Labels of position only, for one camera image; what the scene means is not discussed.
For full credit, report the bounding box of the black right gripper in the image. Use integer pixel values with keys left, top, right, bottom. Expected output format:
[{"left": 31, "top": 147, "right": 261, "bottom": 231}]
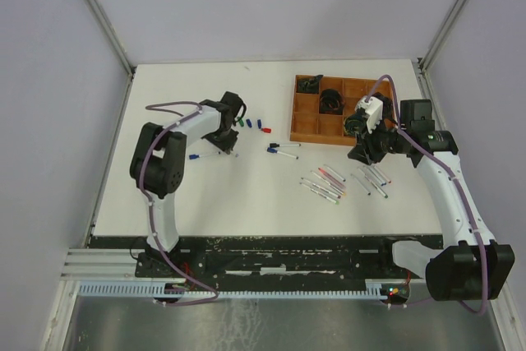
[{"left": 347, "top": 115, "right": 410, "bottom": 166}]

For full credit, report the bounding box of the black capped thin marker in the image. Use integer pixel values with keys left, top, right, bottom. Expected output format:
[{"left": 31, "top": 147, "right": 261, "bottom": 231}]
[{"left": 350, "top": 173, "right": 371, "bottom": 196}]

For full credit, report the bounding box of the pink highlighter pen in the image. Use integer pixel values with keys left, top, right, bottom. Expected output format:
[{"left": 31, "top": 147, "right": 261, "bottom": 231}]
[{"left": 318, "top": 168, "right": 345, "bottom": 188}]

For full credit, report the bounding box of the magenta capped marker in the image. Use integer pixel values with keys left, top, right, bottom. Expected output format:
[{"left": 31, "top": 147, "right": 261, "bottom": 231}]
[{"left": 302, "top": 178, "right": 342, "bottom": 199}]

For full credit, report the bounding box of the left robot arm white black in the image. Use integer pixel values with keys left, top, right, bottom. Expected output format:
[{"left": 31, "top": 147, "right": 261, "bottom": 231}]
[{"left": 129, "top": 91, "right": 247, "bottom": 277}]

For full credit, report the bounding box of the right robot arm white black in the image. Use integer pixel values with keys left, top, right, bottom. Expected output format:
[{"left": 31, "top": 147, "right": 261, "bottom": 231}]
[{"left": 344, "top": 95, "right": 515, "bottom": 303}]

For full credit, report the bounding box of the white marker black cap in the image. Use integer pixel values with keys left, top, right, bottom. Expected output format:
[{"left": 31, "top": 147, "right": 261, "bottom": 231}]
[{"left": 269, "top": 142, "right": 301, "bottom": 149}]

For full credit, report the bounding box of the orange wooden compartment tray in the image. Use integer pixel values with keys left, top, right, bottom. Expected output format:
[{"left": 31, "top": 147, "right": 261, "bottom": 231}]
[{"left": 290, "top": 75, "right": 376, "bottom": 146}]

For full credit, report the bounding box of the black cable bundle right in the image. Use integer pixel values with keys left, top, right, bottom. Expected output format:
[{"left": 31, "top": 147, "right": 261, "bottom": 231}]
[{"left": 376, "top": 94, "right": 395, "bottom": 118}]

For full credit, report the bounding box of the black cable coil middle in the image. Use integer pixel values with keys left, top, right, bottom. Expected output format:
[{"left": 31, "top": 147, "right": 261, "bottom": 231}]
[{"left": 318, "top": 88, "right": 345, "bottom": 115}]

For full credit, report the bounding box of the black cable bundle top-left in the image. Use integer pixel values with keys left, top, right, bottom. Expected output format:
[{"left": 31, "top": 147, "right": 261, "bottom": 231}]
[{"left": 298, "top": 74, "right": 325, "bottom": 95}]

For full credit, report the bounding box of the white slotted cable duct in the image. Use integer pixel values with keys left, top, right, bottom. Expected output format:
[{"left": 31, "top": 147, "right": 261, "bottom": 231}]
[{"left": 77, "top": 280, "right": 387, "bottom": 300}]

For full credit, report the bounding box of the aluminium frame post right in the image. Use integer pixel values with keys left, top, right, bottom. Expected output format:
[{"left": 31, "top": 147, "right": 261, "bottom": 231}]
[{"left": 418, "top": 0, "right": 469, "bottom": 73}]

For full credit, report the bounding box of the aluminium frame post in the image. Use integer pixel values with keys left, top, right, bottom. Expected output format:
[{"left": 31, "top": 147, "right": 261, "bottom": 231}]
[
  {"left": 84, "top": 0, "right": 135, "bottom": 76},
  {"left": 418, "top": 0, "right": 469, "bottom": 73}
]

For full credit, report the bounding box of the aluminium frame post left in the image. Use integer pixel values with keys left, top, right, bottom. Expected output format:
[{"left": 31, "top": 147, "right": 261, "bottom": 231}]
[{"left": 84, "top": 0, "right": 135, "bottom": 76}]

